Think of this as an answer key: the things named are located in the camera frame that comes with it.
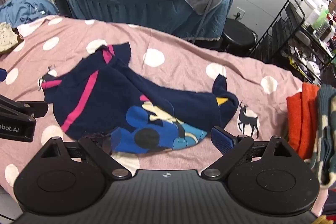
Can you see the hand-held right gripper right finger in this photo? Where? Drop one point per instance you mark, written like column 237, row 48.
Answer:
column 222, row 140

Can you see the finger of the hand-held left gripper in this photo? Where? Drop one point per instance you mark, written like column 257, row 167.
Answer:
column 2, row 75
column 31, row 109

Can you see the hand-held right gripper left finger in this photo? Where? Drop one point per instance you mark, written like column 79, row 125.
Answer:
column 92, row 147

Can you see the navy cartoon print garment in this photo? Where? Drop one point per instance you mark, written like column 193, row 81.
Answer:
column 110, row 98

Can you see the beige knitted garment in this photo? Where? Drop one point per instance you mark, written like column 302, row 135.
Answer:
column 6, row 35

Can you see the blue quilt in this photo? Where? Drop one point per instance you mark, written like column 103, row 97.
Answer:
column 23, row 8

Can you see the pink polka dot blanket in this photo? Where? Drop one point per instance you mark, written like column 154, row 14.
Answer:
column 183, row 77

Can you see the orange knitted cloth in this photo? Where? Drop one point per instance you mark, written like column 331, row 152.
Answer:
column 299, row 119

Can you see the green and cream knitted cloth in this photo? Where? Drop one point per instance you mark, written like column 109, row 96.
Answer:
column 325, row 134

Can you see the black round stool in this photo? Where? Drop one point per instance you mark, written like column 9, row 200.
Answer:
column 237, row 32

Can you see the black metal trolley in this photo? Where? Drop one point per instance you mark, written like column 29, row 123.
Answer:
column 286, row 27

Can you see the group of cosmetic bottles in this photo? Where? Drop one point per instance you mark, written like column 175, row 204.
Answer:
column 316, row 14

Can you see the white wall socket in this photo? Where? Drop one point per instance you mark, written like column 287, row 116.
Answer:
column 240, row 13

